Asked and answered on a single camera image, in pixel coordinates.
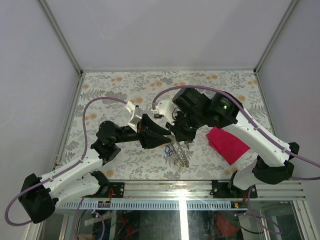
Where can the aluminium front rail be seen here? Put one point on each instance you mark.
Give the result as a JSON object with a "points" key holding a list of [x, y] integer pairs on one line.
{"points": [[200, 190]]}

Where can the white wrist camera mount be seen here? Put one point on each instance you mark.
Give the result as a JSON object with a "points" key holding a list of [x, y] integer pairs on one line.
{"points": [[167, 109], [136, 115]]}

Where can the red folded cloth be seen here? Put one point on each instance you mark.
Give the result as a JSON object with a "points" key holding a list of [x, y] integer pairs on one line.
{"points": [[227, 145]]}

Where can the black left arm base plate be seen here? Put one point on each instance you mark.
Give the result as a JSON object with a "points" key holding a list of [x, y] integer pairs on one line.
{"points": [[116, 190]]}

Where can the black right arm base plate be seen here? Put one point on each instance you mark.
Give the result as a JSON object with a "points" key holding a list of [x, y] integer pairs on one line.
{"points": [[223, 189]]}

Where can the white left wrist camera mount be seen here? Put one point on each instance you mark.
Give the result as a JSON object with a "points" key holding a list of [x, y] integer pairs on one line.
{"points": [[136, 115]]}

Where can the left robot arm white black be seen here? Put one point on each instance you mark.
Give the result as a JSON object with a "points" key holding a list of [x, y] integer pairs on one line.
{"points": [[42, 195]]}

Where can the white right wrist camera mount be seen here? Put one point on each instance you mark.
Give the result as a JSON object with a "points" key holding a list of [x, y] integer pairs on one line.
{"points": [[167, 109]]}

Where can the large keyring with many rings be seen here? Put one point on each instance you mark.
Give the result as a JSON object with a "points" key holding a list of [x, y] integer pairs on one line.
{"points": [[175, 154]]}

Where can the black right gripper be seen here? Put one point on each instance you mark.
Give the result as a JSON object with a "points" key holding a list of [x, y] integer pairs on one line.
{"points": [[180, 135]]}

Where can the white slotted cable duct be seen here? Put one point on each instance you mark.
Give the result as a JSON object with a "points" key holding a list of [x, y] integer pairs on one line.
{"points": [[147, 205]]}

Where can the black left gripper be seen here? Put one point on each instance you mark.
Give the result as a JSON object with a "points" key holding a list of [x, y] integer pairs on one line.
{"points": [[151, 135]]}

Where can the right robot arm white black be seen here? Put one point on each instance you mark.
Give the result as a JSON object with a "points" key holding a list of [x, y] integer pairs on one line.
{"points": [[196, 110]]}

